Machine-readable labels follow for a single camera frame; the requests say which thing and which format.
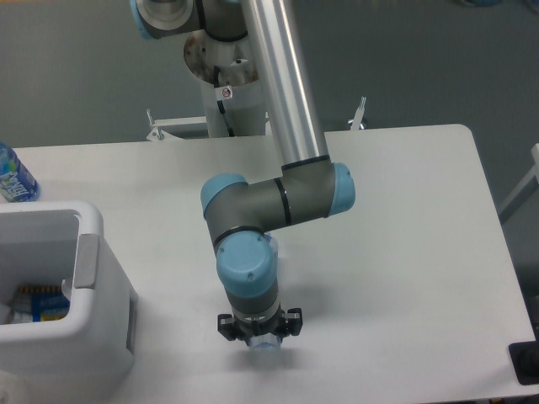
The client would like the white trash can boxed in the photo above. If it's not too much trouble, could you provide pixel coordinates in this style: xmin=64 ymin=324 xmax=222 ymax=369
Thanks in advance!
xmin=1 ymin=201 xmax=137 ymax=376

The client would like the white frame at right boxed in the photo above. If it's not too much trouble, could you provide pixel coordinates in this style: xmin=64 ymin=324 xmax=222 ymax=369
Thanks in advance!
xmin=498 ymin=143 xmax=538 ymax=225

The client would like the white pedestal base frame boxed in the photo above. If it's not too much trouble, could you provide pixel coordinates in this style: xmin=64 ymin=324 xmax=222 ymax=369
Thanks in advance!
xmin=146 ymin=96 xmax=368 ymax=141

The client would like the blue labelled bottle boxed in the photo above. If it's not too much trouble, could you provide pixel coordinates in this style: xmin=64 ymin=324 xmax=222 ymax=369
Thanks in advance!
xmin=1 ymin=142 xmax=40 ymax=203

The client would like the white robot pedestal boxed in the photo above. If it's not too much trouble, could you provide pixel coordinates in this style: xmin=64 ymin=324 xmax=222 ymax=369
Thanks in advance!
xmin=184 ymin=29 xmax=267 ymax=138

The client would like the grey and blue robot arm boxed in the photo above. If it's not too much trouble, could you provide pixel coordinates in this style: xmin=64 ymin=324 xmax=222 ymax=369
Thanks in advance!
xmin=200 ymin=1 xmax=355 ymax=347

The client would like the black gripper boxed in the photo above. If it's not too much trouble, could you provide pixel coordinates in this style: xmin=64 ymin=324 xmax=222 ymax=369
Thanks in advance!
xmin=217 ymin=307 xmax=303 ymax=342

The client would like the black device at table edge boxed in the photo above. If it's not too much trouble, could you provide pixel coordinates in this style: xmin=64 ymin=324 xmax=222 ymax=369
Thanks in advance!
xmin=509 ymin=341 xmax=538 ymax=385

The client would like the clear plastic water bottle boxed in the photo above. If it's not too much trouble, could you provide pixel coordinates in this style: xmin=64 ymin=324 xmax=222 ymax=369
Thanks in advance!
xmin=248 ymin=232 xmax=282 ymax=351

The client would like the white paper carton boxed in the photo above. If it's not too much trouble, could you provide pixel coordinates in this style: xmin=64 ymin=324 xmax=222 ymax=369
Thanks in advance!
xmin=61 ymin=277 xmax=73 ymax=300

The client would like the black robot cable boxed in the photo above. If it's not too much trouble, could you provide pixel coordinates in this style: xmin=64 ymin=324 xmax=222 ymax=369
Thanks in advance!
xmin=212 ymin=65 xmax=237 ymax=138

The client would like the blue snack wrapper in bin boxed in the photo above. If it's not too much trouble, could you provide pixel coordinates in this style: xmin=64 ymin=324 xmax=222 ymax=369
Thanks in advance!
xmin=8 ymin=285 xmax=70 ymax=324

